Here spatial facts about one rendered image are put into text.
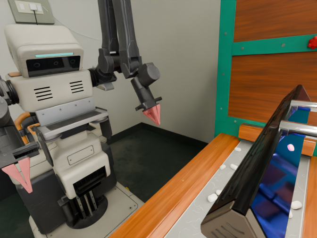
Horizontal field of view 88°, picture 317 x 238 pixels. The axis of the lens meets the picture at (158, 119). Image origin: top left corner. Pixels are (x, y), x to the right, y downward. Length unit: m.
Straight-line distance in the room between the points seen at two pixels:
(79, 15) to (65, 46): 1.73
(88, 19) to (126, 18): 1.81
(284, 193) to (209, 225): 0.11
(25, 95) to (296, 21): 1.06
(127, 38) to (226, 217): 0.59
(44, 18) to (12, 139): 1.83
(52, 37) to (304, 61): 0.97
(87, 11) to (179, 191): 2.25
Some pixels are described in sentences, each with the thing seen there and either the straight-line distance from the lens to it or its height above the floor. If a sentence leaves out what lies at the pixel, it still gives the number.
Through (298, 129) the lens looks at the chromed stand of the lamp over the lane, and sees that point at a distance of 0.37.
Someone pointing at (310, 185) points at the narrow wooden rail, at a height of 0.77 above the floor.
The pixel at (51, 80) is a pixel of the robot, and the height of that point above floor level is 1.20.
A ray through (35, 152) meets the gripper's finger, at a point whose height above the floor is 1.06.
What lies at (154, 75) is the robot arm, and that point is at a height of 1.19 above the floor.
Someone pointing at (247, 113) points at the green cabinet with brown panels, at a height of 0.91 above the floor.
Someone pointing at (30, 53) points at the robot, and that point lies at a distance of 0.68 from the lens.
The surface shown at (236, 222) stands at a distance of 0.21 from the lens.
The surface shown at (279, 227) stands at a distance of 0.25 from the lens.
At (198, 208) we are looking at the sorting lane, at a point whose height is 0.74.
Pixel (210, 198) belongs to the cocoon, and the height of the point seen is 0.76.
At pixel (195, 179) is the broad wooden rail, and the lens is 0.73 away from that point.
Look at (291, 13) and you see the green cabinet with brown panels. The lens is 0.93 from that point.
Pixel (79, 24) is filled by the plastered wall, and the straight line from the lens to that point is 2.40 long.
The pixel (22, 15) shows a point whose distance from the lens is 2.18.
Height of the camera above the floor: 1.26
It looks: 22 degrees down
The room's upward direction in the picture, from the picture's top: 6 degrees counter-clockwise
